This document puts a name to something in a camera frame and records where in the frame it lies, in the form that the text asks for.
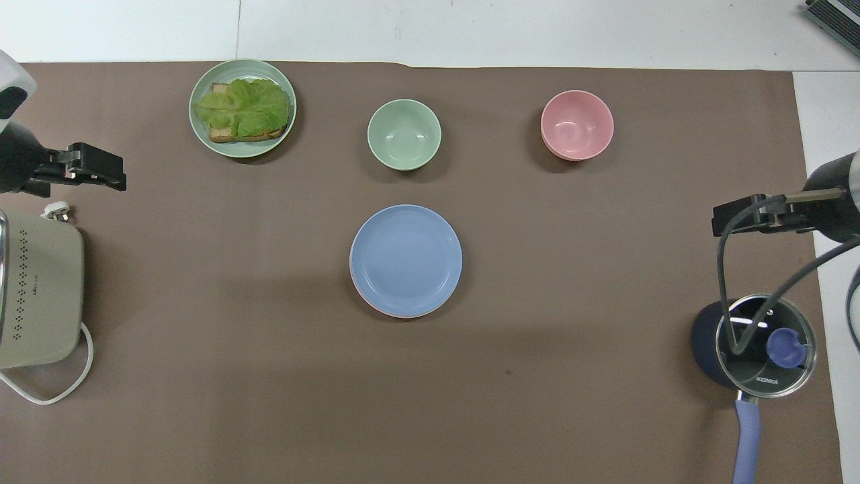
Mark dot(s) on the toast slice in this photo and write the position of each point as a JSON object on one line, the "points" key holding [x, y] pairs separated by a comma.
{"points": [[225, 134]]}

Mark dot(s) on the green plate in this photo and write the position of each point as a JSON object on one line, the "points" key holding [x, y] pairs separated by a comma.
{"points": [[201, 131]]}

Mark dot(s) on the dark ribbed panel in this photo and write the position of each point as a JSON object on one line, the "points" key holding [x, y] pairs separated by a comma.
{"points": [[836, 17]]}

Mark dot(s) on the white plug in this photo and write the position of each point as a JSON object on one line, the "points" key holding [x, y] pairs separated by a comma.
{"points": [[56, 211]]}

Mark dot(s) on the green lettuce leaf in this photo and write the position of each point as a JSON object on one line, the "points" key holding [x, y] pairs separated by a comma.
{"points": [[248, 104]]}

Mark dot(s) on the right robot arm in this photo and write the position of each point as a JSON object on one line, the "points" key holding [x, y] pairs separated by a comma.
{"points": [[856, 176]]}

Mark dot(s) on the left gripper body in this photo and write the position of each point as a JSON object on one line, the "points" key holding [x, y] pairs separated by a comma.
{"points": [[17, 158]]}

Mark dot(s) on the dark blue saucepan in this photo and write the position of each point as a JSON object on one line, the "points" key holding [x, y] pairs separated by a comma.
{"points": [[705, 343]]}

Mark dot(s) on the beige toaster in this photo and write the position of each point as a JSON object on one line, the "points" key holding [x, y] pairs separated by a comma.
{"points": [[40, 289]]}

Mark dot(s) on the green bowl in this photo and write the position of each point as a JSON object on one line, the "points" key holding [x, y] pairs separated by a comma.
{"points": [[404, 134]]}

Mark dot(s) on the blue plate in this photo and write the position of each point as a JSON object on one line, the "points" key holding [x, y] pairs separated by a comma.
{"points": [[406, 259]]}

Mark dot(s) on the glass lid with blue knob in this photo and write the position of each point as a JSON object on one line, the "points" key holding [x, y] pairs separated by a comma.
{"points": [[786, 347]]}

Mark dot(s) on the pink bowl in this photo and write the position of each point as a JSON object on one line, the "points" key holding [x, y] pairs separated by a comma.
{"points": [[576, 125]]}

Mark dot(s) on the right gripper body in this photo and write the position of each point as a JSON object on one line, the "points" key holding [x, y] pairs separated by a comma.
{"points": [[830, 212]]}

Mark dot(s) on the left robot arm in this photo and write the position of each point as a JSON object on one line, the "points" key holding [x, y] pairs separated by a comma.
{"points": [[12, 81]]}

